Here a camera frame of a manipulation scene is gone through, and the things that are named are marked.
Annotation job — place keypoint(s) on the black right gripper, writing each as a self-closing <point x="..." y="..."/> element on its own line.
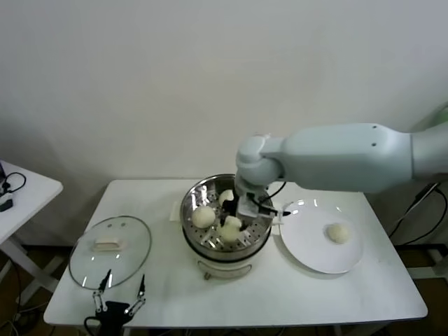
<point x="231" y="206"/>

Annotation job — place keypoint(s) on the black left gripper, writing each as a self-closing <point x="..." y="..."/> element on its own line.
<point x="113" y="315"/>

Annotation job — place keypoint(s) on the white steamed baozi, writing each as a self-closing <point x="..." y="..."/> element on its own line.
<point x="337" y="233"/>
<point x="225" y="196"/>
<point x="229" y="234"/>
<point x="203" y="216"/>

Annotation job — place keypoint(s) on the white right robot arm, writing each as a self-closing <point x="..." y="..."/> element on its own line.
<point x="350" y="157"/>

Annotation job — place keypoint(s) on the perforated steel steamer basket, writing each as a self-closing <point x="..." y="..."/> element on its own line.
<point x="190" y="196"/>

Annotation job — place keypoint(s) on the white electric cooker pot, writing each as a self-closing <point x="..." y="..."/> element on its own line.
<point x="224" y="266"/>

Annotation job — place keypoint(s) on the white round plate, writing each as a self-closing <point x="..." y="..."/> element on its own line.
<point x="315" y="252"/>

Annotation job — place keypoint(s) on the white side table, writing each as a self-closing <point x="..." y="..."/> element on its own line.
<point x="35" y="192"/>

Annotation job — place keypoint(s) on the small black device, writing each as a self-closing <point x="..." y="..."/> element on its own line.
<point x="5" y="204"/>

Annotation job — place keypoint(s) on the black metal frame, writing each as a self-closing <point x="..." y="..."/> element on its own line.
<point x="439" y="260"/>

